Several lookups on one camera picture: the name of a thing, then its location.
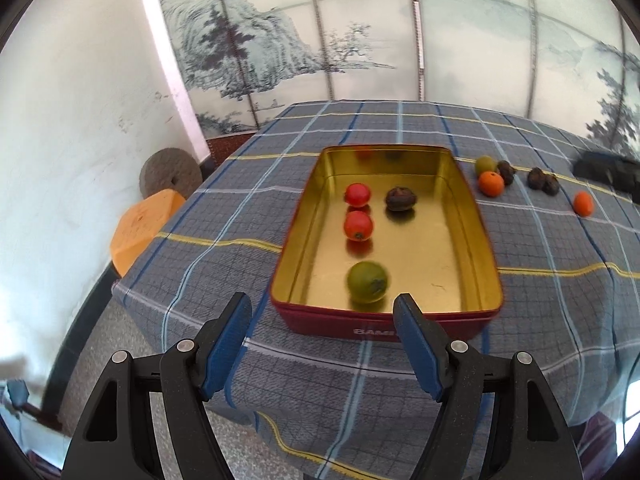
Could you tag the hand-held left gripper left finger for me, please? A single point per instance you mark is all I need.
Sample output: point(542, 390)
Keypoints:
point(222, 355)

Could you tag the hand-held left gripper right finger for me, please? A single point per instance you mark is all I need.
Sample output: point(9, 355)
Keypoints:
point(420, 352)

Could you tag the green lime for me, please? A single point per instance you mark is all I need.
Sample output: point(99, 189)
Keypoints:
point(367, 281)
point(484, 164)

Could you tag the red and gold metal tin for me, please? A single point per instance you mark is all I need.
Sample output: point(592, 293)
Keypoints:
point(387, 245)

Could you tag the red tomato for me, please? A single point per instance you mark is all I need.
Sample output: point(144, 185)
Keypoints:
point(358, 225)
point(358, 194)

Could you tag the dark brown passion fruit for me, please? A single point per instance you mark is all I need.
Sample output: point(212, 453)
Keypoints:
point(400, 199)
point(537, 178)
point(506, 172)
point(551, 184)

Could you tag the orange tangerine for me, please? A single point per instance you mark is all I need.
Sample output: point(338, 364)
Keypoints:
point(491, 183)
point(583, 204)

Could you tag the plaid tablecloth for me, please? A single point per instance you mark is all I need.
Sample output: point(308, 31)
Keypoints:
point(350, 400)

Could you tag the orange plastic stool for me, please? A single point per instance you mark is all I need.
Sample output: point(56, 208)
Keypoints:
point(145, 227)

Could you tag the round stone millstone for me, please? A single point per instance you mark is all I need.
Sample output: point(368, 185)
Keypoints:
point(167, 172)

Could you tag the landscape painting folding screen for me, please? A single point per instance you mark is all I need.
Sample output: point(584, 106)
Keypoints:
point(380, 35)

